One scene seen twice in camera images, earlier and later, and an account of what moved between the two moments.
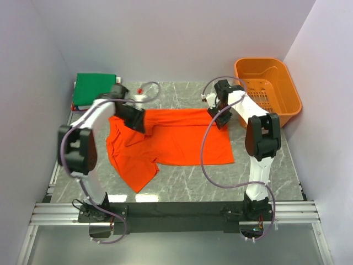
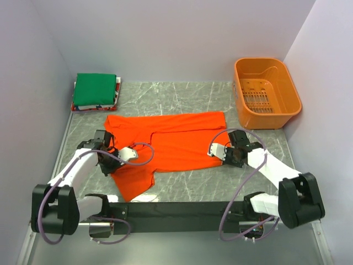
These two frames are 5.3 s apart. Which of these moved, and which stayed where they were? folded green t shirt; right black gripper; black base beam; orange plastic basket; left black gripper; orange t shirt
Moved: orange t shirt; right black gripper; left black gripper
Stayed: folded green t shirt; black base beam; orange plastic basket
